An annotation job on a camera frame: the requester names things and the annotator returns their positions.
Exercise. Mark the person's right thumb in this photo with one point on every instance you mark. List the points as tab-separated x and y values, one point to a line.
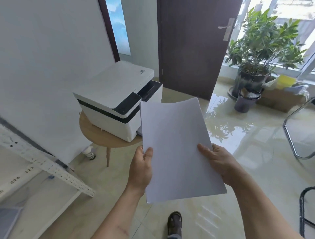
204	150

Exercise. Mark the person's left hand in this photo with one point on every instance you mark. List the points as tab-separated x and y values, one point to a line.
140	170

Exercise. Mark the black metal chair frame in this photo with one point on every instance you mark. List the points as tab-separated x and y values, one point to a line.
302	211

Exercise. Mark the dark grey waste bin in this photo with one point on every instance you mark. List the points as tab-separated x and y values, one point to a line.
246	99

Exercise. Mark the person's dark sandal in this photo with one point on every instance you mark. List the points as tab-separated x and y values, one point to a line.
174	222

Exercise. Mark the brown cardboard box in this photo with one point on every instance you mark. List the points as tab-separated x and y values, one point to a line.
280	97

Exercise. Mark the white metal shelf rack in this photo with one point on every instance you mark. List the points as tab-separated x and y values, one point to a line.
46	165

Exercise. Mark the green potted plant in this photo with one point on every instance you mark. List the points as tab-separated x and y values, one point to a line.
263	37

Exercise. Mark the white black printer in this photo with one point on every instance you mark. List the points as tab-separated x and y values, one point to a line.
118	98

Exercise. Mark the small white bottle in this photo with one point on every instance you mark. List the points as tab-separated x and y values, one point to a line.
89	152

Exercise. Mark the dark plant pot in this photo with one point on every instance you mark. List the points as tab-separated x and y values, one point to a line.
251	80

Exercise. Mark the round plant saucer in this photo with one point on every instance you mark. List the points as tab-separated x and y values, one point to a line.
230	91

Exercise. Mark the white paper sheets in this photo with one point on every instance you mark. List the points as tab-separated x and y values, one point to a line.
177	150

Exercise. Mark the chrome chair frame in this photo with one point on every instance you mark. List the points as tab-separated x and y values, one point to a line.
291	140

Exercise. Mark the person's right forearm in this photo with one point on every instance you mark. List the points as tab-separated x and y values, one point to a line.
263	209

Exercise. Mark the dark brown door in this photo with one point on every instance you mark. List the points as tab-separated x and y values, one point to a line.
192	44

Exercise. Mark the person's left forearm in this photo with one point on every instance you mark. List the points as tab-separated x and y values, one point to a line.
115	214

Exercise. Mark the person's right hand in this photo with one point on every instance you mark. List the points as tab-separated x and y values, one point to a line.
222	163

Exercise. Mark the person's left thumb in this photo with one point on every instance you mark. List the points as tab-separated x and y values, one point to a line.
148	154

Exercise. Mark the round wooden side table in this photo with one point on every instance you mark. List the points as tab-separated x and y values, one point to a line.
98	134

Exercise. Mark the dark framed glass panel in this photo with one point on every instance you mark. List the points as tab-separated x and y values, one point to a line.
115	27

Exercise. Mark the yellow plastic bag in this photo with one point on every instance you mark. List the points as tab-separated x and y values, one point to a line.
285	81

